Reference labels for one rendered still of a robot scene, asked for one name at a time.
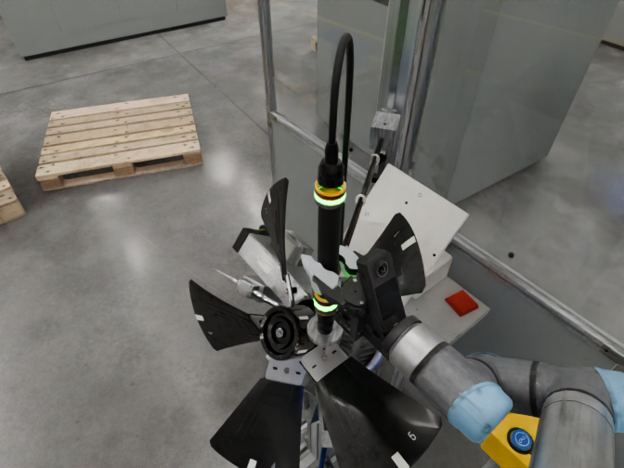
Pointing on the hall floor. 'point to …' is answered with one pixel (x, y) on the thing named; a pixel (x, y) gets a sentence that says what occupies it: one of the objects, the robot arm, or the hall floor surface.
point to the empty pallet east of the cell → (118, 140)
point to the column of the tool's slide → (400, 65)
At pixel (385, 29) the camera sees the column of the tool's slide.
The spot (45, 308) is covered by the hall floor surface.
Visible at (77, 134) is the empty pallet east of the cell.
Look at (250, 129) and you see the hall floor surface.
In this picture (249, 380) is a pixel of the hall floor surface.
